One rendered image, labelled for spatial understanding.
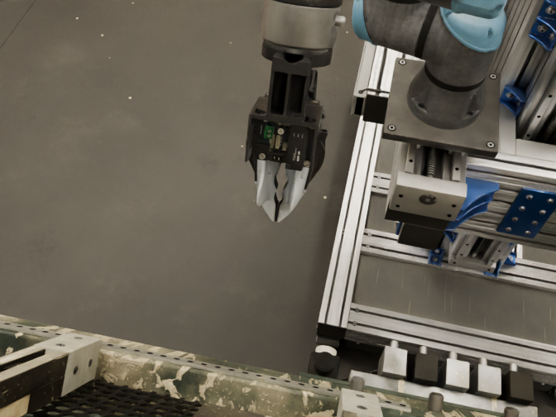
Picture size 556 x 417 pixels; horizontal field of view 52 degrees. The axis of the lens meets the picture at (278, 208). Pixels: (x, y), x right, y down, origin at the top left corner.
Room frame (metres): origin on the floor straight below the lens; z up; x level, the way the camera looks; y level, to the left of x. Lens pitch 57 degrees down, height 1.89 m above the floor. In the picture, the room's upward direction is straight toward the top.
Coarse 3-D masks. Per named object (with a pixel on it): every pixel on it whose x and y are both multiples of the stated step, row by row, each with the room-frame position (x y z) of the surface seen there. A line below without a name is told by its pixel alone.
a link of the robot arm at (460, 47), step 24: (432, 24) 0.81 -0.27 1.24; (456, 24) 0.78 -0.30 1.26; (480, 24) 0.78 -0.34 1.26; (504, 24) 0.79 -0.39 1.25; (432, 48) 0.79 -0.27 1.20; (456, 48) 0.77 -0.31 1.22; (480, 48) 0.76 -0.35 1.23; (432, 72) 0.79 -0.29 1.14; (456, 72) 0.77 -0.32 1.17; (480, 72) 0.77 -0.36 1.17
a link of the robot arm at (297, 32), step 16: (272, 0) 0.46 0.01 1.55; (272, 16) 0.45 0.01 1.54; (288, 16) 0.44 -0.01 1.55; (304, 16) 0.44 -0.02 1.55; (320, 16) 0.44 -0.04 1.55; (336, 16) 0.46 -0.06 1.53; (272, 32) 0.44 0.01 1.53; (288, 32) 0.43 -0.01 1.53; (304, 32) 0.43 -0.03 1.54; (320, 32) 0.43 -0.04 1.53; (336, 32) 0.45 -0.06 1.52; (288, 48) 0.43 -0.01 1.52; (304, 48) 0.42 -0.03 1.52; (320, 48) 0.43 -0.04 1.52
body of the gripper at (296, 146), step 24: (264, 48) 0.44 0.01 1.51; (288, 72) 0.40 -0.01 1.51; (288, 96) 0.39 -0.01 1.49; (264, 120) 0.39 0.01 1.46; (288, 120) 0.38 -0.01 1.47; (312, 120) 0.39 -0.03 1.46; (264, 144) 0.38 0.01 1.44; (288, 144) 0.37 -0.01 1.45; (312, 144) 0.38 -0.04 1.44; (288, 168) 0.36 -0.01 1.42; (312, 168) 0.35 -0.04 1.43
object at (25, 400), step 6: (18, 402) 0.20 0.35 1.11; (24, 402) 0.21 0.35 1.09; (6, 408) 0.19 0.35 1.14; (12, 408) 0.19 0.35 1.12; (18, 408) 0.20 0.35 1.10; (24, 408) 0.20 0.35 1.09; (0, 414) 0.18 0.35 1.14; (6, 414) 0.18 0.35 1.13; (12, 414) 0.19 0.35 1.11; (18, 414) 0.19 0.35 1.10; (24, 414) 0.19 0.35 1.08
